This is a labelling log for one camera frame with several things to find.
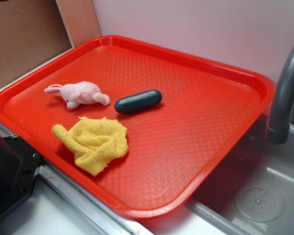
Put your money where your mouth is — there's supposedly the grey toy sink basin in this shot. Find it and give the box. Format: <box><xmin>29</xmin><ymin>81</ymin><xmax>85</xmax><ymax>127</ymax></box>
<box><xmin>187</xmin><ymin>118</ymin><xmax>294</xmax><ymax>235</ymax></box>

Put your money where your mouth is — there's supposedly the yellow crumpled cloth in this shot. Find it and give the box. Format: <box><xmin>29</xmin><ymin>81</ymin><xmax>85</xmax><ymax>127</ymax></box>
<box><xmin>52</xmin><ymin>117</ymin><xmax>129</xmax><ymax>176</ymax></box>

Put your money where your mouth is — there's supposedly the brown cardboard panel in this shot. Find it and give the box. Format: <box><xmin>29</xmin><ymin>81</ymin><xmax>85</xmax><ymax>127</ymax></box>
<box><xmin>0</xmin><ymin>0</ymin><xmax>101</xmax><ymax>89</ymax></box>

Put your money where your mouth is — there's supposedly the red plastic tray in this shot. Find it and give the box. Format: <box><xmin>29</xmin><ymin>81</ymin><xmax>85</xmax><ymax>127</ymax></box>
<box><xmin>0</xmin><ymin>36</ymin><xmax>274</xmax><ymax>219</ymax></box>

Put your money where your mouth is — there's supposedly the dark green plastic pickle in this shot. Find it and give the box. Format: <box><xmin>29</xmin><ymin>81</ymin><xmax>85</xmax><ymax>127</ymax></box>
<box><xmin>114</xmin><ymin>90</ymin><xmax>163</xmax><ymax>114</ymax></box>

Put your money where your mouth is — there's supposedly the pink plush bunny toy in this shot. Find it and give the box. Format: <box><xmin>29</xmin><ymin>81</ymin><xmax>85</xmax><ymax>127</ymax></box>
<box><xmin>44</xmin><ymin>81</ymin><xmax>111</xmax><ymax>110</ymax></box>

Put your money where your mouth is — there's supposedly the grey toy faucet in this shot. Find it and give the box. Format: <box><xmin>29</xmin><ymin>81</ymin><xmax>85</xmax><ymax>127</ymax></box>
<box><xmin>266</xmin><ymin>47</ymin><xmax>294</xmax><ymax>144</ymax></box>

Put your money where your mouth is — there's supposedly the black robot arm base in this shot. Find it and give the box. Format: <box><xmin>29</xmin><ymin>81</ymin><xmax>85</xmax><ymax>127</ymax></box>
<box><xmin>0</xmin><ymin>136</ymin><xmax>41</xmax><ymax>219</ymax></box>

